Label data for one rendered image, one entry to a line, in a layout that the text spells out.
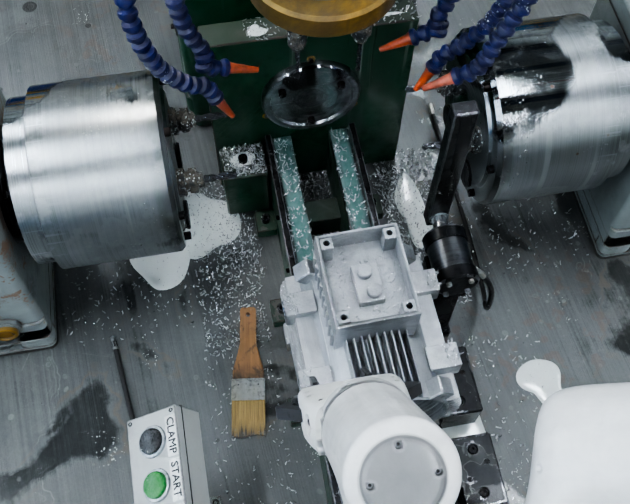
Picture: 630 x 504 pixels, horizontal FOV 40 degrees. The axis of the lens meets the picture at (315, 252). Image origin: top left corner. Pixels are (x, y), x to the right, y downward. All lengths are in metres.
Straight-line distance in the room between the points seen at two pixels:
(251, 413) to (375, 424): 0.70
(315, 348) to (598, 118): 0.48
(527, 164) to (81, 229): 0.58
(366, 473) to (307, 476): 0.67
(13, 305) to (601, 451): 0.89
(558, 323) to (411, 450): 0.83
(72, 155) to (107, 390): 0.40
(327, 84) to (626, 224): 0.50
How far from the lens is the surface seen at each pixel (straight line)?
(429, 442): 0.61
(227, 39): 1.20
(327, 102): 1.31
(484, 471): 1.24
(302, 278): 1.07
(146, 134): 1.10
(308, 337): 1.06
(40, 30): 1.74
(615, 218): 1.40
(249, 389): 1.31
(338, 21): 0.97
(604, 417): 0.58
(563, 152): 1.20
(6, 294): 1.24
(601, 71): 1.21
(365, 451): 0.60
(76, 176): 1.10
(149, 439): 1.02
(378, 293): 1.01
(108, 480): 1.30
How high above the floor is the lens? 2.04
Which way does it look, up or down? 62 degrees down
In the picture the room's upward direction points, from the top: 2 degrees clockwise
